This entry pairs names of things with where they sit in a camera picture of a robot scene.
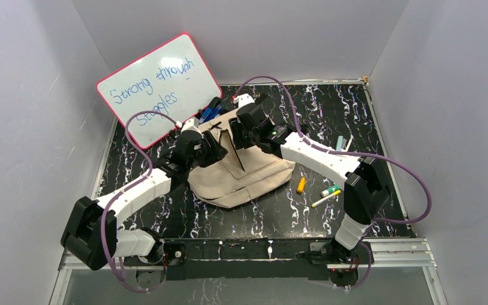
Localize beige backpack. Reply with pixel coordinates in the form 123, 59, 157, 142
187, 109, 295, 209

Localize orange highlighter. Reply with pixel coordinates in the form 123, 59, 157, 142
296, 177, 306, 194

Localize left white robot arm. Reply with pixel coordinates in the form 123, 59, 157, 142
60, 119, 227, 271

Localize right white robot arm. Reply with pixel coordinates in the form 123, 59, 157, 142
229, 94, 391, 263

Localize pink framed whiteboard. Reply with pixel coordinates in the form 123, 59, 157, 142
96, 33, 222, 149

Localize light blue eraser box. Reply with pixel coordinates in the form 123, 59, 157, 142
335, 135, 353, 152

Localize green white glue stick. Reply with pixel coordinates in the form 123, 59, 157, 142
321, 185, 339, 198

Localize yellow white pen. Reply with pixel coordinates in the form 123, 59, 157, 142
311, 189, 342, 208

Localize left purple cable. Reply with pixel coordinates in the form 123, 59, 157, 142
100, 111, 184, 294

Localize purple cable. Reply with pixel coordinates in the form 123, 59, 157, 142
100, 111, 184, 294
232, 76, 433, 291

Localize black base frame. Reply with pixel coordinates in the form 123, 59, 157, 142
124, 238, 375, 288

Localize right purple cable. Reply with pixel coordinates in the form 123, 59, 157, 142
232, 76, 433, 291

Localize aluminium rail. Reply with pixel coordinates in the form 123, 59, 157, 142
50, 238, 444, 304

